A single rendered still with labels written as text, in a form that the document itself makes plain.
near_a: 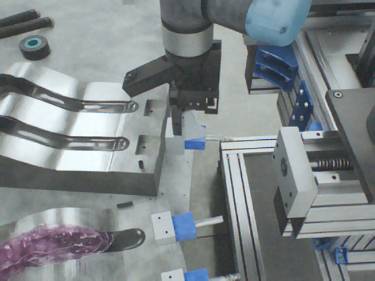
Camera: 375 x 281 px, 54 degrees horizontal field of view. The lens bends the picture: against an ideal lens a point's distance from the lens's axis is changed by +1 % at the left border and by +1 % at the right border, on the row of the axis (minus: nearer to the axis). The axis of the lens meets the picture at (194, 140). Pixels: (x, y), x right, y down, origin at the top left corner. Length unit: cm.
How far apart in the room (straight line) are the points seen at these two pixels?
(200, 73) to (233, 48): 192
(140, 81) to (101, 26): 69
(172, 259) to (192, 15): 41
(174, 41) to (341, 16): 58
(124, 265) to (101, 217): 10
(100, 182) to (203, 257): 89
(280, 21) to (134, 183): 47
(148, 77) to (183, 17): 14
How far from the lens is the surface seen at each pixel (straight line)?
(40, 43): 119
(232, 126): 198
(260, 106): 211
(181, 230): 68
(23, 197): 87
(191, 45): 52
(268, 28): 43
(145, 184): 76
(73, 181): 80
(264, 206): 148
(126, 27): 125
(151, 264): 67
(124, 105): 86
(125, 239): 70
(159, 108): 87
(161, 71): 58
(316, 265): 142
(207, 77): 58
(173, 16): 50
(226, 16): 45
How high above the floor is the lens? 148
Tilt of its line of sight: 51 degrees down
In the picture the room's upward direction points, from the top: straight up
